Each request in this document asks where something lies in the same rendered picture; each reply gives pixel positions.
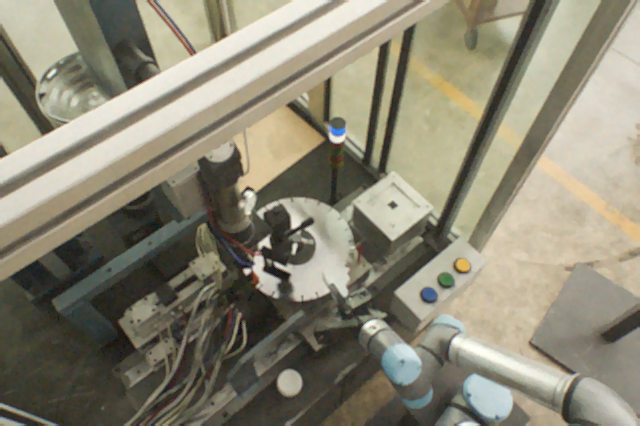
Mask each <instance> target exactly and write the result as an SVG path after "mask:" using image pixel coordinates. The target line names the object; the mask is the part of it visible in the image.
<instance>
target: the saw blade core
mask: <svg viewBox="0 0 640 426"><path fill-rule="evenodd" d="M292 201H293V202H291V198H285V199H281V200H278V201H275V202H272V203H270V204H268V205H266V206H265V207H266V208H267V209H270V208H272V207H273V206H274V205H278V202H279V203H283V204H284V205H285V207H286V208H287V210H288V211H289V213H290V214H291V224H292V228H291V229H294V228H296V227H297V226H298V225H299V224H300V223H301V221H302V220H304V219H306V218H307V217H309V216H312V217H313V218H314V224H313V225H312V226H310V227H308V228H307V229H305V230H306V231H308V232H309V233H310V234H311V235H312V236H313V237H314V239H315V242H316V250H315V253H314V255H313V257H312V258H311V259H310V260H309V261H307V262H305V263H303V264H290V263H289V264H288V265H287V267H283V266H281V265H279V264H277V263H275V262H271V263H269V264H268V265H266V264H265V262H264V261H263V257H261V256H255V257H254V262H255V263H256V265H255V266H253V271H254V272H255V273H256V274H257V276H258V277H259V279H258V280H257V281H256V282H254V283H253V284H254V285H255V286H256V287H257V288H259V287H260V286H261V285H263V286H261V287H260V288H259V290H261V291H262V292H264V293H265V294H267V295H269V296H272V294H273V292H275V293H274V294H273V296H272V297H274V298H277V299H280V300H285V301H286V298H287V295H288V299H287V301H302V298H301V296H303V301H306V300H311V299H315V298H317V296H318V297H320V296H322V295H324V294H326V293H328V292H330V291H329V290H328V288H327V287H326V285H325V283H324V282H323V281H322V274H321V272H322V271H323V270H324V271H325V272H326V274H327V275H328V276H329V277H332V276H338V275H342V274H348V273H349V271H350V269H351V266H352V264H353V260H354V255H349V254H355V249H349V247H355V243H354V242H350V243H349V241H354V238H353V234H352V232H351V229H350V227H349V225H348V224H347V222H346V220H345V219H344V217H342V215H341V214H340V213H339V212H338V211H337V210H334V209H333V208H331V207H330V206H328V205H327V204H325V203H323V202H319V201H317V200H314V199H310V198H306V202H304V201H305V198H303V197H292ZM318 202H319V204H318ZM317 204H318V205H317ZM265 207H263V208H262V209H260V210H259V211H258V212H257V213H258V214H259V215H260V216H261V218H262V220H263V212H264V211H265V210H266V208H265ZM330 208H331V209H330ZM329 209H330V211H328V210H329ZM341 217H342V218H341ZM339 218H340V220H339ZM347 229H349V230H347ZM345 230H347V231H345ZM263 245H264V246H266V247H268V248H271V247H270V244H269V237H268V238H266V239H265V240H263V241H262V242H261V243H259V249H261V247H262V246H263ZM346 266H348V267H346ZM349 267H350V268H349ZM315 292H317V296H316V294H315Z"/></svg>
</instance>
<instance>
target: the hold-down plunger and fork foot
mask: <svg viewBox="0 0 640 426"><path fill-rule="evenodd" d="M260 252H261V257H263V261H264V262H265V264H266V265H268V262H267V259H268V260H270V261H272V262H275V263H277V264H279V265H281V266H283V267H287V265H288V264H289V262H290V257H288V256H286V255H285V253H283V254H281V255H280V256H278V257H277V256H276V255H275V254H274V252H273V250H272V249H271V248H268V247H266V246H264V245H263V246H262V247H261V249H260Z"/></svg>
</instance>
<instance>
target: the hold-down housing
mask: <svg viewBox="0 0 640 426"><path fill-rule="evenodd" d="M263 221H264V222H265V223H266V224H267V225H268V226H269V227H270V228H271V229H272V235H270V236H269V244H270V247H271V249H272V250H273V252H274V254H275V255H276V256H277V257H278V256H280V255H281V254H283V253H285V252H287V251H289V250H290V249H291V247H290V240H289V238H288V239H286V237H285V236H284V235H285V232H286V231H288V230H290V229H291V228H292V224H291V214H290V213H289V211H288V210H287V208H286V207H285V205H284V204H283V203H279V204H278V205H274V206H273V207H272V208H270V209H268V210H265V211H264V212H263Z"/></svg>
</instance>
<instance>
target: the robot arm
mask: <svg viewBox="0 0 640 426"><path fill-rule="evenodd" d="M321 274H322V281H323V282H324V283H325V285H326V287H327V288H328V290H329V291H330V293H331V296H333V297H334V299H335V300H337V301H338V303H339V304H338V305H337V307H338V310H339V313H338V314H336V315H335V318H336V319H337V320H338V321H337V322H330V323H323V324H317V325H314V328H313V336H314V339H315V341H316V343H317V344H318V345H324V344H332V343H339V342H346V341H353V340H359V342H360V344H361V345H362V346H363V347H364V348H365V350H366V351H367V352H368V353H369V354H370V355H371V357H372V358H373V359H374V360H375V361H376V362H377V364H378V365H379V366H380V367H381V369H382V370H383V372H384V373H385V375H386V377H387V379H388V380H389V382H390V384H391V385H392V387H393V388H394V390H395V392H396V394H397V396H398V397H399V398H400V399H401V400H403V401H404V403H405V404H406V405H407V406H409V407H412V408H420V407H423V406H425V405H426V404H428V403H429V401H430V400H431V398H432V393H433V391H432V386H431V383H432V382H433V380H434V379H435V378H436V376H437V375H438V373H439V372H440V371H441V369H442V368H443V367H444V365H445V363H446V362H447V361H448V362H451V364H453V365H456V366H458V367H460V368H462V369H464V370H466V371H468V372H472V373H474V375H472V376H470V377H469V378H467V379H466V380H465V382H459V383H456V384H453V385H452V386H450V387H449V388H448V389H447V390H446V391H445V392H444V393H443V395H442V397H441V400H440V416H441V417H440V418H439V420H438V421H437V423H436V424H435V425H434V426H498V425H499V424H500V422H501V421H503V420H505V419H506V417H507V416H508V415H509V413H510V411H511V409H512V405H513V398H512V394H511V391H512V392H514V393H516V394H518V395H520V396H522V397H525V398H527V399H529V400H531V401H533V402H535V403H539V404H541V406H543V407H545V408H547V409H549V410H551V411H554V412H556V413H558V414H559V415H560V416H561V418H562V420H563V421H564V422H566V423H567V424H568V425H569V426H640V419H639V418H638V416H637V414H636V413H634V411H633V410H632V409H631V407H630V406H629V405H628V404H627V403H626V402H625V401H624V399H623V398H622V397H621V396H620V395H618V394H617V393H615V392H614V391H613V390H612V389H610V388H609V387H607V386H606V385H604V384H602V383H600V382H598V380H596V379H593V378H591V377H589V376H586V375H583V374H575V375H573V376H570V375H568V374H565V373H563V372H560V371H558V370H555V369H552V368H550V367H549V366H546V365H544V364H541V363H539V362H536V361H534V360H531V359H529V358H526V357H523V356H521V355H517V354H515V353H512V352H510V351H507V350H505V349H502V348H500V347H497V345H495V344H492V343H489V342H487V341H484V340H481V339H478V338H476V337H473V336H471V335H468V334H466V329H465V327H464V326H463V325H462V323H461V322H459V321H458V320H456V319H454V318H453V317H451V316H449V315H442V316H440V317H439V318H438V319H437V320H436V322H435V323H434V324H432V325H431V326H430V328H429V330H428V332H427V333H426V334H424V336H423V337H422V338H421V339H420V341H419V342H418V343H417V345H416V346H415V347H414V348H413V350H412V349H411V348H410V347H409V346H407V345H406V344H405V343H404V342H403V341H402V340H401V339H400V338H399V337H398V336H397V335H396V334H395V333H394V332H393V331H392V330H391V329H390V324H389V320H388V315H387V314H386V313H385V312H384V313H381V312H380V311H379V310H378V309H377V306H376V303H375V300H374V297H373V296H372V295H371V294H370V293H369V292H368V291H367V290H366V289H365V288H364V287H363V288H361V289H359V290H356V291H355V292H353V293H351V294H350V297H348V298H346V299H345V297H347V296H348V290H347V288H346V285H347V283H348V282H349V280H350V278H349V276H348V275H347V274H342V275H338V276H332V277H329V276H328V275H327V274H326V272H325V271H324V270H323V271H322V272H321ZM364 291H365V292H366V293H367V294H368V295H369V296H368V295H367V294H366V293H365V292H364ZM373 305H374V306H373Z"/></svg>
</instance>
